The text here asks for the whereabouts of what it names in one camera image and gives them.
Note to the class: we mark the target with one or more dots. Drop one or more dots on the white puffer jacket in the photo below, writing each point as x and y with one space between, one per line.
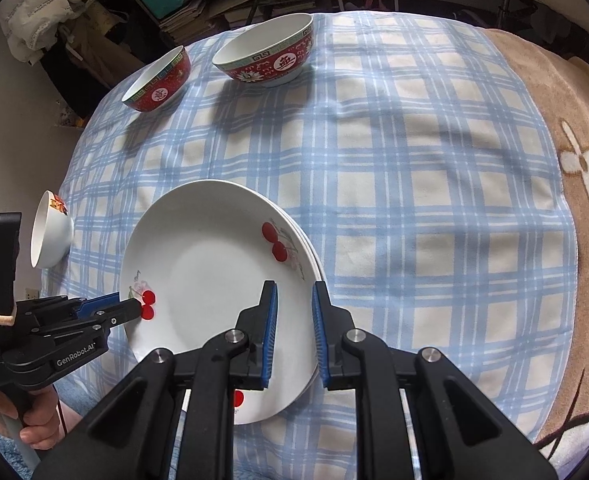
39 10

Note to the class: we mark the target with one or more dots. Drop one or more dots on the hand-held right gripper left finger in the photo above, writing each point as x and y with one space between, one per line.
270 335

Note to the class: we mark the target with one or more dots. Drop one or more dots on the white wall socket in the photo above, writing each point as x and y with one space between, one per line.
33 293

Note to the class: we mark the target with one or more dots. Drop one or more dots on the beige coat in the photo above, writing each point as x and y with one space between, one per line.
99 25

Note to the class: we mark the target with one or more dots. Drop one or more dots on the black coat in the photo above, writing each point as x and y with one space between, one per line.
79 80

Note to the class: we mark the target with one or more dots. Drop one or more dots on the blue plaid cloth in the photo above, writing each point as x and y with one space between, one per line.
399 185

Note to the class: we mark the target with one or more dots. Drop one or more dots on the brown flower blanket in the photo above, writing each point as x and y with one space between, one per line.
584 110

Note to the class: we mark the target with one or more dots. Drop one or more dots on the white bowl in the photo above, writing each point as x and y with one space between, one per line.
57 240

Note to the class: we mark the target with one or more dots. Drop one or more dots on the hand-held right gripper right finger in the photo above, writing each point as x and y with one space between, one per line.
319 335

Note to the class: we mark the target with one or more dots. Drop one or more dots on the small red patterned bowl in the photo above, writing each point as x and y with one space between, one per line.
159 92

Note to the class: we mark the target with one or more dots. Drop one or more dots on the person's left hand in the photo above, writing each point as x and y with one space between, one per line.
42 425

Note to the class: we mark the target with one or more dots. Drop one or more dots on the stack of books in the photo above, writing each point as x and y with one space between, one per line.
189 17

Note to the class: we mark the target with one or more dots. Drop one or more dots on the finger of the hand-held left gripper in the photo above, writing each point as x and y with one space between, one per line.
99 304
122 312

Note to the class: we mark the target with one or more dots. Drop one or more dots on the plastic bag with yellow contents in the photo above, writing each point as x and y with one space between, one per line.
69 120

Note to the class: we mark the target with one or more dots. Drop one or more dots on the large red patterned bowl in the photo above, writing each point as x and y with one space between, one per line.
269 67

